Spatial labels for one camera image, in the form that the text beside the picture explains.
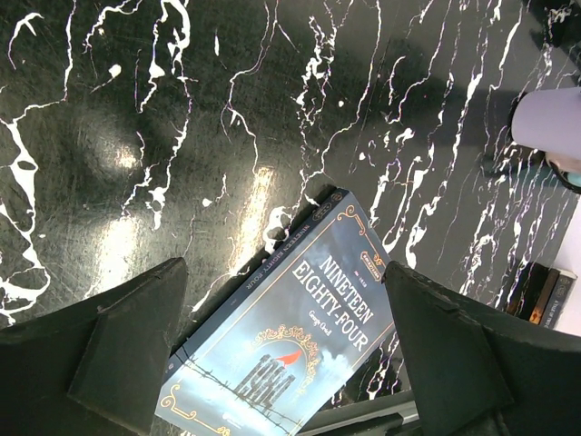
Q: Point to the pink ceramic mug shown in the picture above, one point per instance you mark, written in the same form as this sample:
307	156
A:
561	165

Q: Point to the light blue mug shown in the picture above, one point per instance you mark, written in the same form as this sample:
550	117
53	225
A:
574	179

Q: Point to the Nineteen Eighty-Four book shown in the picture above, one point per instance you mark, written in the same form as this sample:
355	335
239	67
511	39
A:
290	336

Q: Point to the Tale of Two Cities book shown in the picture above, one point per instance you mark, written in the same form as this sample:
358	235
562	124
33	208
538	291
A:
539	294

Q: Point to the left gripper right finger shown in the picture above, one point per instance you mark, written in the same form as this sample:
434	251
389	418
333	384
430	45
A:
475	370

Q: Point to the purple plastic cup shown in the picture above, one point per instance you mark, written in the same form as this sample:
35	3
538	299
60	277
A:
549	120

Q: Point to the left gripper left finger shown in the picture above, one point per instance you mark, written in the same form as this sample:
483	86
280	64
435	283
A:
95	367

